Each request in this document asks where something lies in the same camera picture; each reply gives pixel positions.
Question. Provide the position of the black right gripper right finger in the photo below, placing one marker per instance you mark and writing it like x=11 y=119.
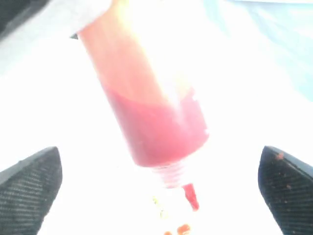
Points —
x=286 y=185

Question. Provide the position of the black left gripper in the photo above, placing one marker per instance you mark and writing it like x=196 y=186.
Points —
x=13 y=13

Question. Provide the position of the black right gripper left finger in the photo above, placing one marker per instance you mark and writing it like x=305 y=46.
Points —
x=28 y=190

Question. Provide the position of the red sauce squeeze bottle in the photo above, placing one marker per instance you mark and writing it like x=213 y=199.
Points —
x=142 y=52

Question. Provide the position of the red sauce drops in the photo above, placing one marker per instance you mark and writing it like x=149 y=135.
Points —
x=184 y=229

